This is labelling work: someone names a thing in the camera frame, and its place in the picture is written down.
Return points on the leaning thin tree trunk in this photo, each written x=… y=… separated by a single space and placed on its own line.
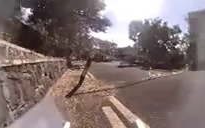
x=80 y=80

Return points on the leaf-strewn dirt verge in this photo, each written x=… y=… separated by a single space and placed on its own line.
x=86 y=106

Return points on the pale double painted line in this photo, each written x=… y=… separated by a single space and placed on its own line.
x=123 y=112

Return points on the large dark tree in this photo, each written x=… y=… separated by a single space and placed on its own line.
x=66 y=20

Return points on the group of trees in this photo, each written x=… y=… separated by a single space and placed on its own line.
x=156 y=40

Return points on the grey asphalt road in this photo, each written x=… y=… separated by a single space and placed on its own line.
x=163 y=100

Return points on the robot's own part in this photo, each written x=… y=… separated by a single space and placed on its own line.
x=66 y=125

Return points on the grey building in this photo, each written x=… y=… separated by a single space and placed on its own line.
x=203 y=40

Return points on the stone retaining wall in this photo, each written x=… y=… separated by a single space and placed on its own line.
x=20 y=83

